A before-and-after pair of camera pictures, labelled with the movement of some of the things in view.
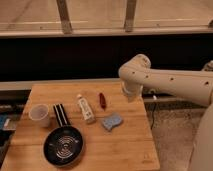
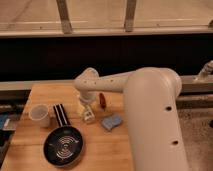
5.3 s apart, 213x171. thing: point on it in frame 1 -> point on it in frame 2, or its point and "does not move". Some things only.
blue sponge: [109, 122] does not move
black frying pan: [63, 144] does not move
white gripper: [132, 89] -> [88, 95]
